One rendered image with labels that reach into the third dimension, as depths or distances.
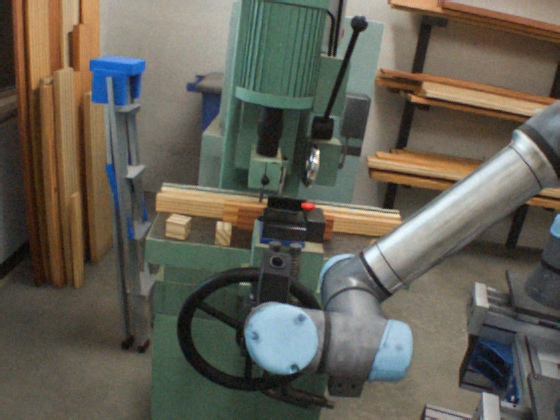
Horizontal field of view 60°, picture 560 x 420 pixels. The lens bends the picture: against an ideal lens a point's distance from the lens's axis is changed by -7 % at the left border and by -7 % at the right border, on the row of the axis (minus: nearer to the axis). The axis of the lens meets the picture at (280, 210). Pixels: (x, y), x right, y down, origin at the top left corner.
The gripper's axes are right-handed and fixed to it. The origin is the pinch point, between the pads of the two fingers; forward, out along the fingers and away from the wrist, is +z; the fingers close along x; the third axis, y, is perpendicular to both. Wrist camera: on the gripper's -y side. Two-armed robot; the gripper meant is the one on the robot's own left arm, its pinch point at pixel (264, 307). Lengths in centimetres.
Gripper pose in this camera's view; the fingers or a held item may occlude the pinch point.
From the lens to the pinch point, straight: 91.3
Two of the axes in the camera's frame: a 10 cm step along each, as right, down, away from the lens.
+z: -1.0, 1.4, 9.9
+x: 9.8, 1.7, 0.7
